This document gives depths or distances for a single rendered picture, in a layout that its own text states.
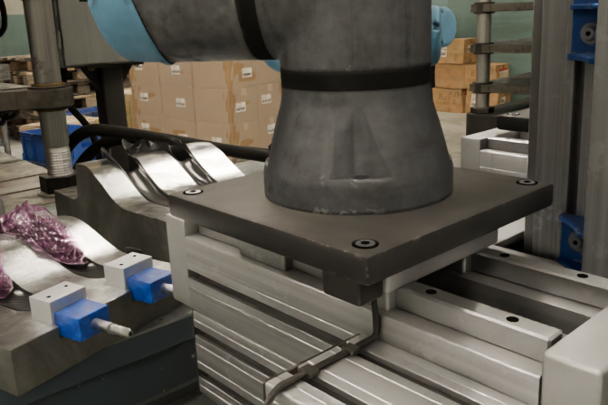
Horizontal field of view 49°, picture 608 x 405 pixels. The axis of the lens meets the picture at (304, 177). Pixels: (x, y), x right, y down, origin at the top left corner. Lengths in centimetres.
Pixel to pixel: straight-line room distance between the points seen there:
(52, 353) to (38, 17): 98
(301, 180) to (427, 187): 9
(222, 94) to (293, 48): 446
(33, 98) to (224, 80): 338
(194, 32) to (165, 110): 497
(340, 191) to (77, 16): 139
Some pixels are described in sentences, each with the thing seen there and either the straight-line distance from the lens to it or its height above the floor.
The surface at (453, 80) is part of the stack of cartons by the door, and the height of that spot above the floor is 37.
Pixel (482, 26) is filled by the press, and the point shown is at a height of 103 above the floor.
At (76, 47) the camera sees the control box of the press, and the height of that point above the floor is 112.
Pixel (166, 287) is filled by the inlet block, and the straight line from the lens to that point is 84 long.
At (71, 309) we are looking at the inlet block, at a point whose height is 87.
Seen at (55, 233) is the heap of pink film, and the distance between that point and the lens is 97.
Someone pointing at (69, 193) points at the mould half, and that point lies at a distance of 135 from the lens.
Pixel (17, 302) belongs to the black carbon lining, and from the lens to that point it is 89.
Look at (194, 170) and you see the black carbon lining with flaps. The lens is 125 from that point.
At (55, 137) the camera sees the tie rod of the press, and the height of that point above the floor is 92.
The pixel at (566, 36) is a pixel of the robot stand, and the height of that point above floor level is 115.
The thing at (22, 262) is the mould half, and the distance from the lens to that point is 95.
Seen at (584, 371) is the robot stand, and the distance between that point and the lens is 39.
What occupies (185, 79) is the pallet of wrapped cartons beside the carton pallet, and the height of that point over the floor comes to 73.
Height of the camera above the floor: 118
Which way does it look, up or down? 14 degrees down
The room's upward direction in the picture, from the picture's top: 2 degrees counter-clockwise
